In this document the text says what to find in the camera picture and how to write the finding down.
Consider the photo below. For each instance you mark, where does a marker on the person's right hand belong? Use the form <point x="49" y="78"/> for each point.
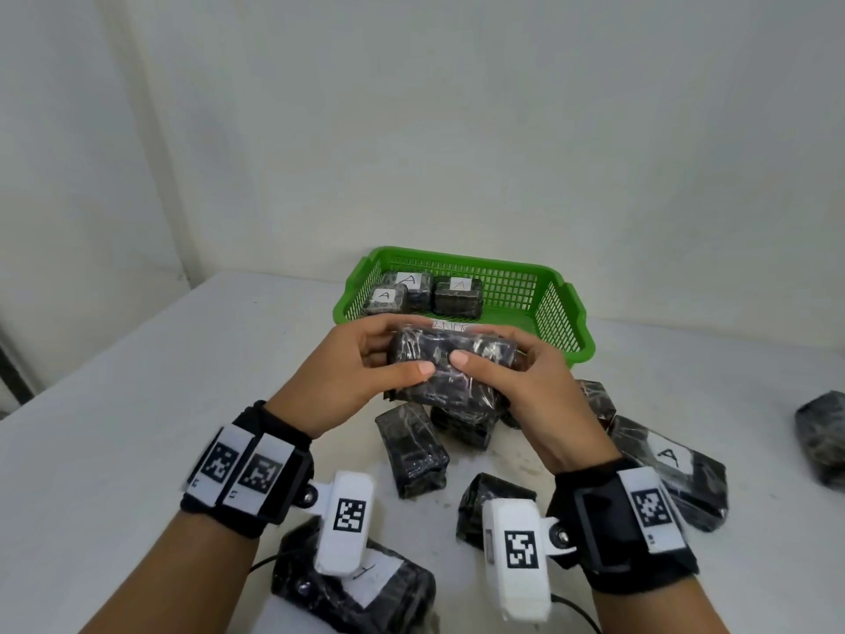
<point x="554" y="415"/>

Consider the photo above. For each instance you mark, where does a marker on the person's left hand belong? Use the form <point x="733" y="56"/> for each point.
<point x="330" y="382"/>

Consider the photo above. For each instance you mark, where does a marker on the green plastic basket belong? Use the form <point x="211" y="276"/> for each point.
<point x="568" y="323"/>

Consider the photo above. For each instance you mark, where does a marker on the large black packet labelled B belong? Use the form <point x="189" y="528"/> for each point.
<point x="822" y="442"/>

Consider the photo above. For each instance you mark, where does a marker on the person's left forearm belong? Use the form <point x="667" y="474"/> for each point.
<point x="178" y="581"/>

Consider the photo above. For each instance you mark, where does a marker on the person's right forearm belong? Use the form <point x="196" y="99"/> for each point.
<point x="653" y="614"/>

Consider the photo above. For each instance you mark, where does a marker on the black wristband with marker tags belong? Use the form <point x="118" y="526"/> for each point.
<point x="277" y="435"/>
<point x="594" y="521"/>

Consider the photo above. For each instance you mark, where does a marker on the white paper sign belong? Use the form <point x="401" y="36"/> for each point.
<point x="452" y="323"/>

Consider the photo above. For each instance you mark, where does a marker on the dark wooden frame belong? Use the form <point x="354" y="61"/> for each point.
<point x="13" y="379"/>

